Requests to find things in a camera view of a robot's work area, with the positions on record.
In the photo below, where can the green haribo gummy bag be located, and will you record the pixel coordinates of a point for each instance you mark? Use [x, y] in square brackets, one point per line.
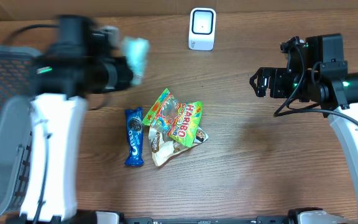
[176, 120]

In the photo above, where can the blue oreo cookie pack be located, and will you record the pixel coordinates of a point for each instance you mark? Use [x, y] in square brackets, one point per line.
[135, 136]

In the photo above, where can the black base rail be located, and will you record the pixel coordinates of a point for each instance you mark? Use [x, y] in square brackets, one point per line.
[309, 217]

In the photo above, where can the grey plastic mesh basket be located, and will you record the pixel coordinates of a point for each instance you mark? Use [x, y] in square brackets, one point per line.
[15, 125]

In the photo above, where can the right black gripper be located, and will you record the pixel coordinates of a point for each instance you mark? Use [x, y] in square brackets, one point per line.
[276, 74]

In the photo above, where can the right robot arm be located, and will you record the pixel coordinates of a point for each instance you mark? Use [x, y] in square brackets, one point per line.
[316, 80]

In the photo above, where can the white barcode scanner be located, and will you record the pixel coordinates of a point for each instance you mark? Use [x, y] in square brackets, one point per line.
[202, 28]

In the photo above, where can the brown cookie snack bag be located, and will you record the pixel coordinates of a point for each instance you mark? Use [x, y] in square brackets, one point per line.
[163, 147]

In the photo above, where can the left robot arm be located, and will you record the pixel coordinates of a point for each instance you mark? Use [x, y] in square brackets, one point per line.
[78, 63]

